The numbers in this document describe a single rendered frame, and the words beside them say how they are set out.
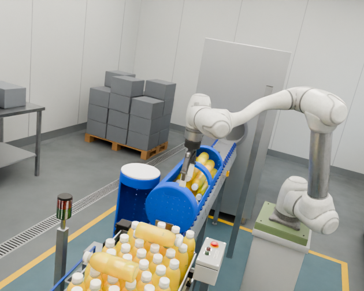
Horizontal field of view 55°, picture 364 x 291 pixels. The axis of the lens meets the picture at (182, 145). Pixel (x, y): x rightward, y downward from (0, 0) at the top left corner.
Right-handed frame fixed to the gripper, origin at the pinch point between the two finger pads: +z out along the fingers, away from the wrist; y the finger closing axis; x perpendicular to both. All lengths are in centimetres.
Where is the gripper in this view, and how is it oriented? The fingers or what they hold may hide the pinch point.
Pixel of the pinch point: (186, 179)
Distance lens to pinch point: 168.9
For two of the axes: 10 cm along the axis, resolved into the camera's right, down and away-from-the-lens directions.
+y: 2.6, -2.5, 9.3
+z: -1.6, 9.4, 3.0
